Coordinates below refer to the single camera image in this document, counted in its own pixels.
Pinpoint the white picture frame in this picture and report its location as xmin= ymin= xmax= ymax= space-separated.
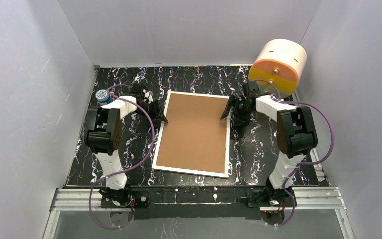
xmin=152 ymin=91 xmax=231 ymax=179

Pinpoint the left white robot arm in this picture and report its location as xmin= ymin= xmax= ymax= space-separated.
xmin=84 ymin=83 xmax=168 ymax=190

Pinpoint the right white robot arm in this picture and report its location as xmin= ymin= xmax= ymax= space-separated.
xmin=220 ymin=81 xmax=318 ymax=190

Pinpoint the small blue lidded jar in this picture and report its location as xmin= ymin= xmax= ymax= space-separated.
xmin=95 ymin=89 xmax=112 ymax=105

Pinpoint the white cylindrical drawer unit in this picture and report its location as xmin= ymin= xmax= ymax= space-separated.
xmin=248 ymin=39 xmax=307 ymax=98

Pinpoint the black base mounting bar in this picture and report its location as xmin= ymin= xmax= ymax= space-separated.
xmin=98 ymin=185 xmax=294 ymax=220

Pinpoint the aluminium rail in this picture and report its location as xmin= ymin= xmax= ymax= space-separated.
xmin=42 ymin=187 xmax=355 ymax=239

